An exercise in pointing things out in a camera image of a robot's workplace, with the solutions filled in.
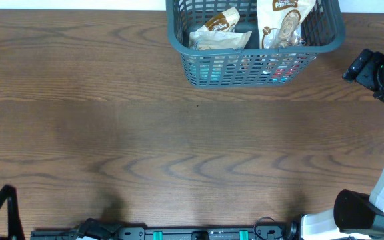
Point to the blue multicolour snack pack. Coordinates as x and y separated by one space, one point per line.
282 68

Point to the beige brown snack bag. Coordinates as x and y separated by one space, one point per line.
279 22
212 40

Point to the mint green snack packet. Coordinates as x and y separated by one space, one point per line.
210 70

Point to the beige snack bag top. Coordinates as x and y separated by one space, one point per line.
224 21

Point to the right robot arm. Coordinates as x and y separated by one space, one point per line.
354 215

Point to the grey plastic basket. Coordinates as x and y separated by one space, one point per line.
322 31

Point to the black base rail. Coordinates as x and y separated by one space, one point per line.
93 229

